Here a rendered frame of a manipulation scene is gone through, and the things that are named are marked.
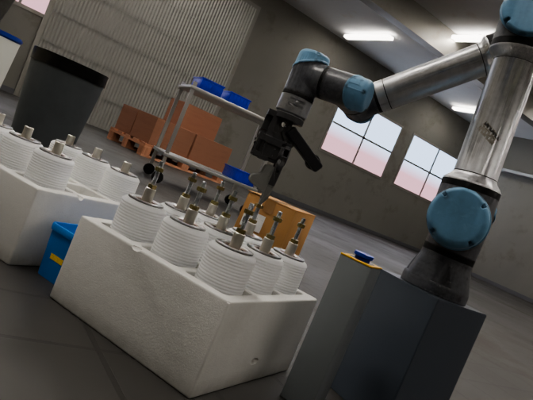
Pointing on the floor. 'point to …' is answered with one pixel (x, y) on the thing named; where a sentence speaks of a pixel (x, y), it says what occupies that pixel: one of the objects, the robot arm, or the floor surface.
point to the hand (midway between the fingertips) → (264, 199)
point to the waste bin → (56, 97)
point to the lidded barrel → (7, 52)
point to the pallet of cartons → (213, 156)
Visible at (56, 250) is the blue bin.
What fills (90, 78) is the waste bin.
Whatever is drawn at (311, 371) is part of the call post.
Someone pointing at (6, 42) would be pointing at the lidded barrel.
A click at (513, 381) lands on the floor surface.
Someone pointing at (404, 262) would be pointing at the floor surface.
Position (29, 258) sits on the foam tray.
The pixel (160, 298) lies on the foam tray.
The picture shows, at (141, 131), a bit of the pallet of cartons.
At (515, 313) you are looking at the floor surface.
